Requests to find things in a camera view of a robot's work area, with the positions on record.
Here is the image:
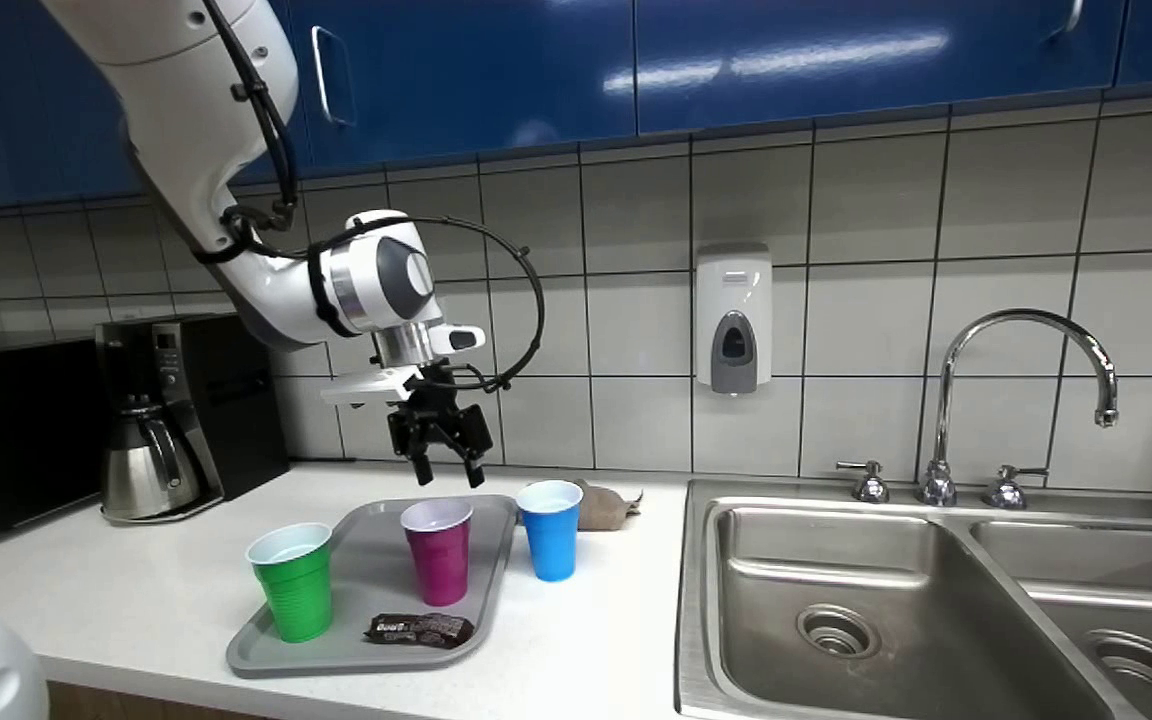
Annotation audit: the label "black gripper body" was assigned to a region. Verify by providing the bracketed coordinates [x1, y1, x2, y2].
[389, 367, 490, 461]

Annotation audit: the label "magenta plastic cup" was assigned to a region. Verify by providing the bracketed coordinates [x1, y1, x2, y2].
[399, 495, 472, 609]

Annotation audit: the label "blue plastic cup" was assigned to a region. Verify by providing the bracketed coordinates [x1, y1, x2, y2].
[521, 479, 584, 579]

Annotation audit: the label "green plastic cup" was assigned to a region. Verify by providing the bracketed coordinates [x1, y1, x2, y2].
[249, 522, 330, 641]

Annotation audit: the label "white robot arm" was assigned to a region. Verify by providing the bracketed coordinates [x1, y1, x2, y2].
[43, 0, 490, 488]

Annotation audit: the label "grey plastic tray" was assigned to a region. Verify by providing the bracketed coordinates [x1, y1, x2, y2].
[227, 495, 515, 680]

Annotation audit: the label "dark candy bar wrapper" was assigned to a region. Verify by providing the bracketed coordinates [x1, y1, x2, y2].
[362, 610, 474, 648]

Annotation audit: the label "steel coffee maker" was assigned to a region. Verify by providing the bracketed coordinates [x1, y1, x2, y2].
[92, 311, 291, 527]

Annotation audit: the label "white soap dispenser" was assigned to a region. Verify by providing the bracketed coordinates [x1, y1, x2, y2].
[697, 252, 771, 394]

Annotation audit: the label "stainless steel sink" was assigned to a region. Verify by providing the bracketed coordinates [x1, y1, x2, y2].
[675, 484, 1152, 720]

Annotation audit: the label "black microwave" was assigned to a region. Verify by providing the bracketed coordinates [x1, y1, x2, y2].
[0, 338, 112, 536]

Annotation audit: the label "chrome kitchen faucet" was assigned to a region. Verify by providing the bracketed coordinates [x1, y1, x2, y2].
[830, 305, 1124, 510]

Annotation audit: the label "blue upper cabinets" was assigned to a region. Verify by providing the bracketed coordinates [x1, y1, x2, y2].
[0, 0, 1152, 209]

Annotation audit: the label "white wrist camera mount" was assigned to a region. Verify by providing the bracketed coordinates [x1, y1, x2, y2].
[318, 367, 419, 409]

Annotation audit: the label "black power cable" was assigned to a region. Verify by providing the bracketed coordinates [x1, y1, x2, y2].
[200, 0, 547, 394]

